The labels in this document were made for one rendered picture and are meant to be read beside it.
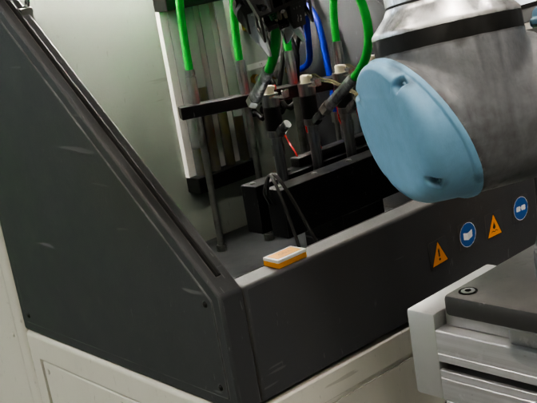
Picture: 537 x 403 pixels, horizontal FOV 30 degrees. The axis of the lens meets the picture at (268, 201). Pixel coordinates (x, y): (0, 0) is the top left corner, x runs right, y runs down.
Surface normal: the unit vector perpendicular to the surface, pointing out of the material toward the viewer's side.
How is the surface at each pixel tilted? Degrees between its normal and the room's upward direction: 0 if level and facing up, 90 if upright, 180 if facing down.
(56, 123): 90
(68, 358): 90
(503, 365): 90
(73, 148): 90
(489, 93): 78
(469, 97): 69
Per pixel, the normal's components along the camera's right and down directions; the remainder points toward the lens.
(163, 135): 0.66, 0.09
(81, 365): -0.74, 0.29
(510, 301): -0.16, -0.95
